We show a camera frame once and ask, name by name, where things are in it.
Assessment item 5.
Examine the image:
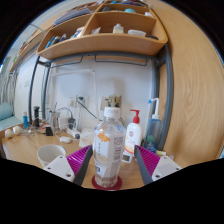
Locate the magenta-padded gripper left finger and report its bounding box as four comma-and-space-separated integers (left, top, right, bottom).
43, 144, 95, 187

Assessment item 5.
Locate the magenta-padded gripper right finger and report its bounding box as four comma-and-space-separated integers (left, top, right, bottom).
133, 144, 183, 186

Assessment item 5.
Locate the clear plastic water bottle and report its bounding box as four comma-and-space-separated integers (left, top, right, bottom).
92, 106, 127, 188

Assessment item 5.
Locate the cream plastic cup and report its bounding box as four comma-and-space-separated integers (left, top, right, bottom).
36, 143, 67, 169

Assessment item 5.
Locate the white power strip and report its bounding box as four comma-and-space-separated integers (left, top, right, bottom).
65, 128, 82, 140

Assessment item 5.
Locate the black charger block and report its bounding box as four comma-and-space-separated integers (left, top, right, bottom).
45, 125, 54, 137

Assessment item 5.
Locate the blue spray bottle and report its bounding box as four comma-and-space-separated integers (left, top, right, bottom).
143, 97, 163, 154

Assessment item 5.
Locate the white tissue pack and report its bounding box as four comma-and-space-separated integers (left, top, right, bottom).
78, 128, 96, 148

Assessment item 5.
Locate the small white display device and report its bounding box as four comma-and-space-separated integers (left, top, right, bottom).
121, 151, 134, 164

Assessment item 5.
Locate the white red-pump lotion bottle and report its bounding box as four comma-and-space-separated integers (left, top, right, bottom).
123, 109, 144, 157

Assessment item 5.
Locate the flat round red coaster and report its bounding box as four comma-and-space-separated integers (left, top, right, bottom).
91, 174, 123, 192

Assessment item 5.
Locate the white round roll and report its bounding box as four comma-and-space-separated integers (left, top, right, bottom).
12, 125, 23, 135
4, 128, 14, 139

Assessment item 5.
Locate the black cylindrical gadget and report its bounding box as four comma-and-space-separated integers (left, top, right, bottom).
33, 105, 41, 128

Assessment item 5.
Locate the small blue bottle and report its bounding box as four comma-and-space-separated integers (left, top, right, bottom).
22, 110, 30, 130

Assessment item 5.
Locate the bed with light sheet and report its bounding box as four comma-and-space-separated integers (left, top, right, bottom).
0, 102, 24, 134

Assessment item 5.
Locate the wooden wardrobe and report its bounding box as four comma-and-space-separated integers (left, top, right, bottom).
146, 0, 224, 168

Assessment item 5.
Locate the teal pillow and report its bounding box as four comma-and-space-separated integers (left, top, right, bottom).
0, 102, 14, 122

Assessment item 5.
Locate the grey striped curtain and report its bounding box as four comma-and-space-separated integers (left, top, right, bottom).
0, 71, 18, 106

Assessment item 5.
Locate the wooden shelf unit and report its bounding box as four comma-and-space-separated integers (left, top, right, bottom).
35, 0, 169, 61

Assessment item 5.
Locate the grey metal frame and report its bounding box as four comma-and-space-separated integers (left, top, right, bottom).
28, 43, 175, 151

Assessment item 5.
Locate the wooden loft bed rail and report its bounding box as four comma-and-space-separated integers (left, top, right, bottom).
9, 16, 58, 73

